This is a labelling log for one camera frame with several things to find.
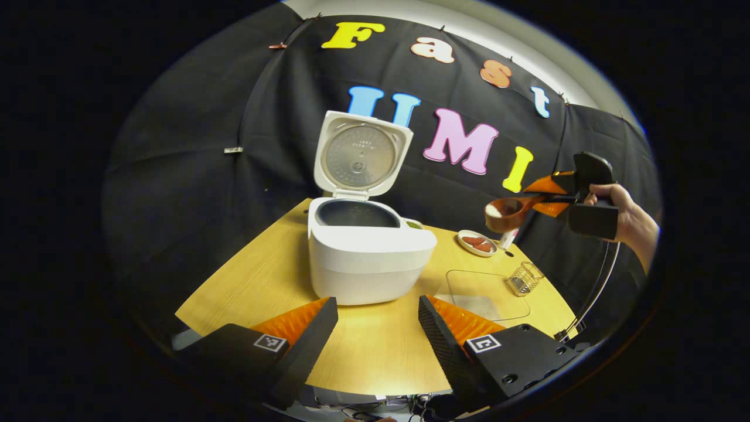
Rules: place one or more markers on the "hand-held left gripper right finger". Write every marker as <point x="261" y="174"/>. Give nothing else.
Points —
<point x="445" y="351"/>

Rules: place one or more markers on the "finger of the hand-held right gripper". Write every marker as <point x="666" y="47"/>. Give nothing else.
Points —
<point x="554" y="209"/>
<point x="548" y="184"/>

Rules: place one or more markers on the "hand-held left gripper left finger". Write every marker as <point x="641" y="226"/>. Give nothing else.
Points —
<point x="310" y="346"/>

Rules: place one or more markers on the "brown wooden spoon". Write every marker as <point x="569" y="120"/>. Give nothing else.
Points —
<point x="507" y="221"/>

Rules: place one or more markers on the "white rice cooker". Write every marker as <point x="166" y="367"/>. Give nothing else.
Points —
<point x="363" y="264"/>

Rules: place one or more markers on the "clear bottle with pink label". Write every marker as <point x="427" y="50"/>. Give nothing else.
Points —
<point x="507" y="239"/>

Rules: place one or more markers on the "clear plastic container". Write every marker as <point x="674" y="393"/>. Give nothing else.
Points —
<point x="486" y="284"/>

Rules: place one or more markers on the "red meat patty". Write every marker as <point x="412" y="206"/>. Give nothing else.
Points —
<point x="483" y="247"/>
<point x="473" y="240"/>

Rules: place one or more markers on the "white round plate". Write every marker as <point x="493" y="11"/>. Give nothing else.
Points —
<point x="466" y="246"/>

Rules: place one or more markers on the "white divided bean dish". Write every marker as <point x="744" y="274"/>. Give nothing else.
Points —
<point x="413" y="224"/>

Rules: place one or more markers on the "black backdrop cloth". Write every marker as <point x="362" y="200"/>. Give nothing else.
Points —
<point x="187" y="176"/>

